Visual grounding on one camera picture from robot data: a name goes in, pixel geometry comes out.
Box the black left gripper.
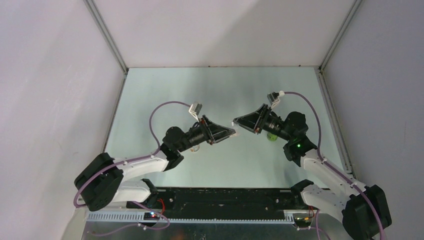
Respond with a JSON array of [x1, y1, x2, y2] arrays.
[[176, 114, 235, 153]]

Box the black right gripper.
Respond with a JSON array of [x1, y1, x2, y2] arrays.
[[233, 103, 293, 142]]

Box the green pill bottle black label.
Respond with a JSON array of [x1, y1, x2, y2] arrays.
[[266, 132, 278, 142]]

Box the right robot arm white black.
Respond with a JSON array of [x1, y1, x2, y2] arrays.
[[233, 104, 392, 240]]

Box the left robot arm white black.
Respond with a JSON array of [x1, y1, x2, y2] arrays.
[[74, 115, 236, 212]]

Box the white pill bottle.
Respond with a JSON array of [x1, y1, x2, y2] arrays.
[[190, 145, 200, 153]]

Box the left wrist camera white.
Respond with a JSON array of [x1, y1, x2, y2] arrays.
[[188, 101, 203, 122]]

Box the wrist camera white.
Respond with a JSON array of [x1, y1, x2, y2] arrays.
[[188, 101, 203, 122], [267, 90, 285, 109]]

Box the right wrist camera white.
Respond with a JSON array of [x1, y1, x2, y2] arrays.
[[267, 90, 285, 109]]

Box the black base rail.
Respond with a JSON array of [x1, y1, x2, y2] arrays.
[[126, 187, 312, 220]]

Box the white slotted cable duct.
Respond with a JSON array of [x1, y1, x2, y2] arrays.
[[86, 211, 295, 225]]

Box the right aluminium corner post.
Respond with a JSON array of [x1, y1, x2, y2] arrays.
[[319, 0, 364, 72]]

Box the aluminium corner post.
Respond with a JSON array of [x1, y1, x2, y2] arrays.
[[83, 0, 129, 75], [319, 0, 364, 72]]

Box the left aluminium corner post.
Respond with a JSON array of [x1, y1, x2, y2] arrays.
[[83, 0, 129, 75]]

